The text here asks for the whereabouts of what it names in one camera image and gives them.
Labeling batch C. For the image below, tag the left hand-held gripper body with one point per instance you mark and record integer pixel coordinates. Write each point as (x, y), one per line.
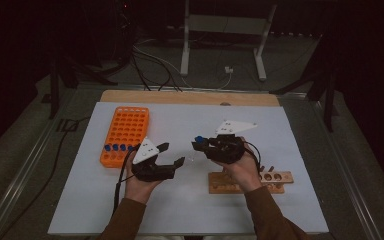
(145, 151)

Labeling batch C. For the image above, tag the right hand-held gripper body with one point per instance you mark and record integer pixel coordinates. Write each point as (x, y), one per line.
(225, 150)

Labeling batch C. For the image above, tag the orange plastic test tube rack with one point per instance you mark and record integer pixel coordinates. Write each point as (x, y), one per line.
(128, 126)

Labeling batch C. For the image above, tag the wooden test tube rack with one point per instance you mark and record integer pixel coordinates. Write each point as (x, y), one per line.
(220, 186)

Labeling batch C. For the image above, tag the person's right hand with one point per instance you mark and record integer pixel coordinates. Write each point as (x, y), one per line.
(245, 175)

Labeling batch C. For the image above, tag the person's left hand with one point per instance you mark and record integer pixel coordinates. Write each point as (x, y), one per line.
(138, 190)

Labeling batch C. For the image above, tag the white table mat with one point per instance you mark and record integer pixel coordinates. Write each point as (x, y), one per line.
(180, 206)

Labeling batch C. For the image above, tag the white plug adapter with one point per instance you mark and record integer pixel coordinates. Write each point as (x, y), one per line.
(228, 69)

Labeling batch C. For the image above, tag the black tripod stand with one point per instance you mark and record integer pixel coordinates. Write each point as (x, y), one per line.
(329, 106)
(54, 90)

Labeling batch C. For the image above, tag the grey metal stand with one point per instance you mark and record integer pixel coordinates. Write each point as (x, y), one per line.
(226, 25)

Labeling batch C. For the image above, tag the aluminium rail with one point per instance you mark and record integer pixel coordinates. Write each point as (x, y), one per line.
(23, 180)
(346, 176)

